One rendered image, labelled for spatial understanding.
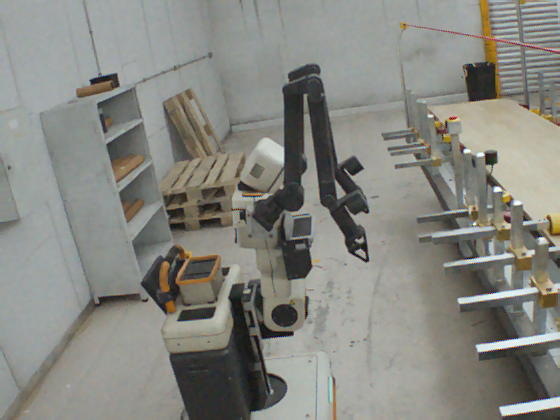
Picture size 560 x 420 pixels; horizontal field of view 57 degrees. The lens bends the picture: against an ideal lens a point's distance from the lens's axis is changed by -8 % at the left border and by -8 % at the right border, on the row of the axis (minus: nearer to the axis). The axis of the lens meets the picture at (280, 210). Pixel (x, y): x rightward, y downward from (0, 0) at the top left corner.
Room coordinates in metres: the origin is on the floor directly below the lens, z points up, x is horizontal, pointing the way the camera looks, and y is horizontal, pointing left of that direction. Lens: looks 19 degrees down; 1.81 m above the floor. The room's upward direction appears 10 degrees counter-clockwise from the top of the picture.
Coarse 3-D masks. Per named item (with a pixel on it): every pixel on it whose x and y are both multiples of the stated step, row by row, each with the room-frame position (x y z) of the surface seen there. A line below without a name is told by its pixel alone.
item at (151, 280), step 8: (160, 256) 2.19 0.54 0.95; (152, 264) 2.12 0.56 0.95; (160, 264) 2.15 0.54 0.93; (176, 264) 2.20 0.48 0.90; (152, 272) 2.05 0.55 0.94; (168, 272) 2.15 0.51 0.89; (176, 272) 2.16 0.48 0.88; (144, 280) 1.97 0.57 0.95; (152, 280) 2.01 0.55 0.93; (168, 280) 2.06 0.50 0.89; (144, 288) 1.96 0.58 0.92; (152, 288) 1.97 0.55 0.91; (160, 288) 1.95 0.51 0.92; (176, 288) 2.12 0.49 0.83; (152, 296) 1.96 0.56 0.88; (160, 296) 1.90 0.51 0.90; (168, 296) 1.91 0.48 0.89; (176, 296) 2.07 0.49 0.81; (160, 304) 1.96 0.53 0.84
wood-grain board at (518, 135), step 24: (480, 120) 3.86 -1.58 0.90; (504, 120) 3.74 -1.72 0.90; (528, 120) 3.63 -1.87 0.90; (480, 144) 3.21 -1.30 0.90; (504, 144) 3.12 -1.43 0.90; (528, 144) 3.03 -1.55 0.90; (552, 144) 2.95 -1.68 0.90; (504, 168) 2.67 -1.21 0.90; (528, 168) 2.60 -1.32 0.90; (552, 168) 2.53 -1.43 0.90; (528, 192) 2.27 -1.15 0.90; (552, 192) 2.21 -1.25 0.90; (528, 216) 2.02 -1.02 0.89; (552, 240) 1.74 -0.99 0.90
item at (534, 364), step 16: (416, 160) 4.03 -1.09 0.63; (432, 176) 3.36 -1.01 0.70; (448, 192) 3.01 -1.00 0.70; (448, 208) 2.77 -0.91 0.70; (464, 224) 2.51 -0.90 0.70; (464, 240) 2.37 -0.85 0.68; (480, 272) 2.04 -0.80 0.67; (496, 288) 1.83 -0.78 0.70; (512, 320) 1.59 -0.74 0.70; (528, 320) 1.56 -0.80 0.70; (512, 336) 1.55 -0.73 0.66; (528, 336) 1.47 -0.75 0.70; (544, 352) 1.35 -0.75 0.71; (528, 368) 1.35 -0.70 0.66; (544, 368) 1.29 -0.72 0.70; (544, 384) 1.22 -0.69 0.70
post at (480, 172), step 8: (480, 152) 2.12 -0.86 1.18; (480, 160) 2.10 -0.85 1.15; (480, 168) 2.10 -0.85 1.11; (480, 176) 2.10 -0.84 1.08; (480, 184) 2.10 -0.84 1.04; (480, 192) 2.10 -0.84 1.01; (480, 200) 2.10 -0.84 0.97; (480, 208) 2.10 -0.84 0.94; (480, 216) 2.10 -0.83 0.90; (488, 240) 2.10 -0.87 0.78; (488, 248) 2.10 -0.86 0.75
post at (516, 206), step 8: (512, 200) 1.63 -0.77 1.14; (512, 208) 1.62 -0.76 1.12; (520, 208) 1.60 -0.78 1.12; (512, 216) 1.62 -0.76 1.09; (520, 216) 1.60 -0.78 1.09; (512, 224) 1.62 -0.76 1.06; (520, 224) 1.60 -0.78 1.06; (512, 232) 1.62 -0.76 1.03; (520, 232) 1.60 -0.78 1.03; (512, 240) 1.62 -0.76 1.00; (520, 240) 1.60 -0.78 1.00; (512, 272) 1.63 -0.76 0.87; (520, 272) 1.60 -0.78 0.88; (512, 280) 1.63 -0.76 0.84; (520, 280) 1.60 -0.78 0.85; (512, 288) 1.63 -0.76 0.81; (520, 288) 1.60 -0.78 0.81; (512, 304) 1.62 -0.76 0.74; (520, 304) 1.60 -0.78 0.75
